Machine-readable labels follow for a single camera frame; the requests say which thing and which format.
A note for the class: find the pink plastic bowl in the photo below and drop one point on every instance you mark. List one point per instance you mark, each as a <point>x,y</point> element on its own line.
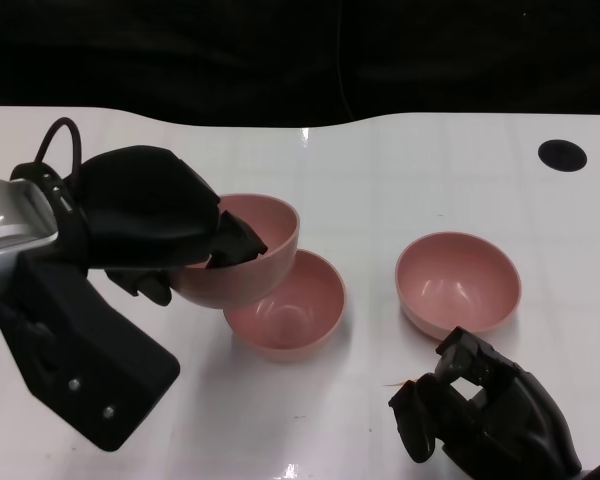
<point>275,220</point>
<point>455,280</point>
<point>300,310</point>

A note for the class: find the black round table grommet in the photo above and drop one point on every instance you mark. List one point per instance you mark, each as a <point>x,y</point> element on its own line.
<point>562,155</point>

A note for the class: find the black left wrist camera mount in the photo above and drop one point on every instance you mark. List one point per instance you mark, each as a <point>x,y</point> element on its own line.
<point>80,340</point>

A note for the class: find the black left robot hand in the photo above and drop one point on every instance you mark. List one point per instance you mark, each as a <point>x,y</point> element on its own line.
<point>140,210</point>

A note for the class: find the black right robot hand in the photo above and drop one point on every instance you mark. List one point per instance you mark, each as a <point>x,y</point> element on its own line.
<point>520,435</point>

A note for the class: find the thin orange sliver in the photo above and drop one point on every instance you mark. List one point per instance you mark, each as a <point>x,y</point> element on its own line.
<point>394,384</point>

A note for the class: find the black backdrop curtain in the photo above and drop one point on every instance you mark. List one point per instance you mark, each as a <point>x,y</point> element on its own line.
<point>180,60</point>

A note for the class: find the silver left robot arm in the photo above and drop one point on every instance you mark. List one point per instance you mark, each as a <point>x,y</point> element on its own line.
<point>10,215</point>

